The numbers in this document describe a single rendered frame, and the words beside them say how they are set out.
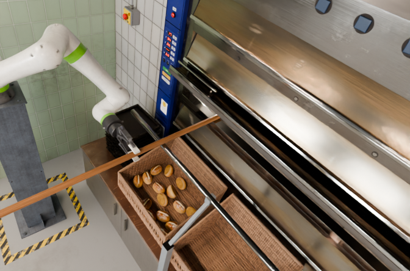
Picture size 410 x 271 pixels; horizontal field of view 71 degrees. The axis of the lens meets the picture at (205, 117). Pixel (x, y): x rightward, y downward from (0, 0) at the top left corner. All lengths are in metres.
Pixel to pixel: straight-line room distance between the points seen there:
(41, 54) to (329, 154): 1.27
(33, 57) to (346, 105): 1.27
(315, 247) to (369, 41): 1.04
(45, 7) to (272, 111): 1.62
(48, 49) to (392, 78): 1.30
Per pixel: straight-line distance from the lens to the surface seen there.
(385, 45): 1.13
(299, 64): 1.28
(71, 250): 2.59
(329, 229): 1.58
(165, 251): 1.54
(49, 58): 1.39
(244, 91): 1.49
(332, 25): 1.19
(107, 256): 2.54
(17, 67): 1.47
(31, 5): 2.26
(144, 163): 2.13
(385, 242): 1.37
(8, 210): 1.40
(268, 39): 1.36
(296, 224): 1.69
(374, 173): 1.32
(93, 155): 2.31
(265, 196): 1.72
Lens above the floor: 2.33
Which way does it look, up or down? 40 degrees down
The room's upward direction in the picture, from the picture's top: 14 degrees clockwise
